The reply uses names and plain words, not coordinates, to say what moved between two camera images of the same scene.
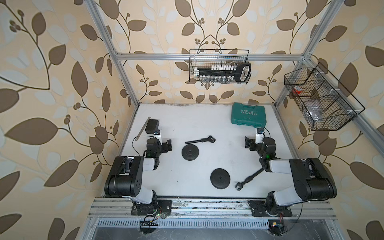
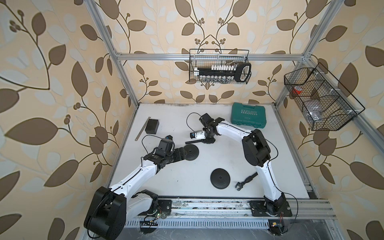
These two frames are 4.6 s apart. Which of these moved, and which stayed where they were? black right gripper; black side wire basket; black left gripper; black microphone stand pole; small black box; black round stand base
Moved: black left gripper; black right gripper
Stayed: small black box; black side wire basket; black round stand base; black microphone stand pole
